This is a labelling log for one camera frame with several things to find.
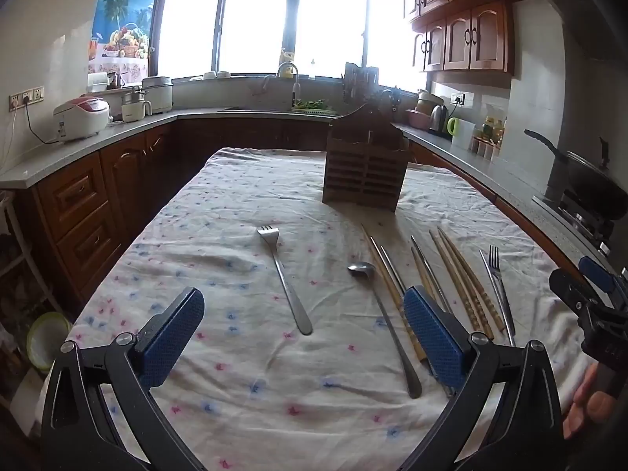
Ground floral white tablecloth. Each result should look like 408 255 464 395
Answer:
66 146 597 471

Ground black wok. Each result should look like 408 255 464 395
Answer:
523 128 628 217

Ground black power cable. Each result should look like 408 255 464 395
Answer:
24 102 60 146

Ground kitchen sink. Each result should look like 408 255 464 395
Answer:
220 105 296 114

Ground group of seasoning bottles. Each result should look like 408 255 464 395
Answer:
470 116 507 161

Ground steel electric kettle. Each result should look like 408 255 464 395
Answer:
429 104 450 134

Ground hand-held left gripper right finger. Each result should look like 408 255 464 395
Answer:
402 285 563 471

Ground person's right hand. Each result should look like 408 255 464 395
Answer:
562 362 615 441

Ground pink basin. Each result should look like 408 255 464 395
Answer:
404 109 433 130

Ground kitchen faucet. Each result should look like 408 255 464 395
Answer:
276 62 301 110

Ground kitchen window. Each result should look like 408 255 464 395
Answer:
156 0 429 85

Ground green and white plastic basin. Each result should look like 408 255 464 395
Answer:
26 311 74 374

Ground wooden lower cabinets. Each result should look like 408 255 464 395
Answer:
29 117 609 305

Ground wooden upper cabinets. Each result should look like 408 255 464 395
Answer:
396 0 541 78

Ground metal fork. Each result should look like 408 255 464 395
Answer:
489 246 516 347
256 226 314 336

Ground gas stove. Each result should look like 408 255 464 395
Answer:
534 190 620 257

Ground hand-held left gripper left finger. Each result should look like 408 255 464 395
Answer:
40 286 206 471

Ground fruit and palm wall poster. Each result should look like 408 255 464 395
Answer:
88 0 159 78

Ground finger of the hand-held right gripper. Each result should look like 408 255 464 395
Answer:
578 256 617 298
548 268 598 308

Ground wooden utensil holder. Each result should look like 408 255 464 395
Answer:
321 103 410 213

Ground dish drying rack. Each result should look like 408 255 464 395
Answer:
343 62 380 102

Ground white and red rice cooker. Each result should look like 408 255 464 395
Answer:
53 97 111 143

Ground grey kitchen countertop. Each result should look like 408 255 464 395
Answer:
0 107 628 276

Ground white jug green handle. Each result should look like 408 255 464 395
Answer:
446 116 476 149

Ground wooden cabinets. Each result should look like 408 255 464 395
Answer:
396 0 541 78
29 117 609 305

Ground long metal spoon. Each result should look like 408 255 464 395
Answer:
347 261 424 400

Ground large white cooker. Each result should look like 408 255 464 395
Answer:
142 75 174 115

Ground small white electric pot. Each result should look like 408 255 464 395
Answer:
120 87 151 123

